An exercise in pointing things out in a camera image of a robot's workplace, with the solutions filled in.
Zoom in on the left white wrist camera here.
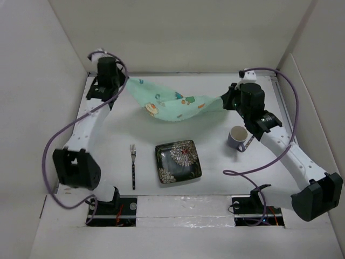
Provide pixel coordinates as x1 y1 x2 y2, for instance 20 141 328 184
87 48 109 64

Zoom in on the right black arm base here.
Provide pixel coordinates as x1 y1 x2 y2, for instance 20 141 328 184
228 195 285 227

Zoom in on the black floral square plate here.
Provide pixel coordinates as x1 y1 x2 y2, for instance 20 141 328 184
155 140 202 184

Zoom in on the fork with dark handle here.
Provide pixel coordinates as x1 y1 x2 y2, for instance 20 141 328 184
130 144 136 190

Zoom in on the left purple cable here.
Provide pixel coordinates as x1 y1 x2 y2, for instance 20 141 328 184
42 52 129 224

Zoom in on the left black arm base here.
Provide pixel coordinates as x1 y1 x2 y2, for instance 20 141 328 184
86 196 137 227

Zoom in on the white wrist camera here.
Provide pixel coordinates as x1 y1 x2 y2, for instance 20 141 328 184
238 69 257 82
87 48 109 64

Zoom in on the knife with patterned handle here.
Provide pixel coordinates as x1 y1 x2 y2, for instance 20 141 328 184
244 135 255 149

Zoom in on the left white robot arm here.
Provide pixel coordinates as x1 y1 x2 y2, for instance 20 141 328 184
52 51 126 214

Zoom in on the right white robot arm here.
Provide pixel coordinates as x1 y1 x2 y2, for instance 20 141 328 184
221 83 343 222

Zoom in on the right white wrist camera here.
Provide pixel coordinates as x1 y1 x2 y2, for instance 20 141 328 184
238 69 257 82

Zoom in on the green cartoon print cloth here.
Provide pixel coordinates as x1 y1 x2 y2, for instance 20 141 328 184
126 78 223 122

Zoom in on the purple mug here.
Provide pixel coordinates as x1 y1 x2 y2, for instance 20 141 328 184
227 126 248 153

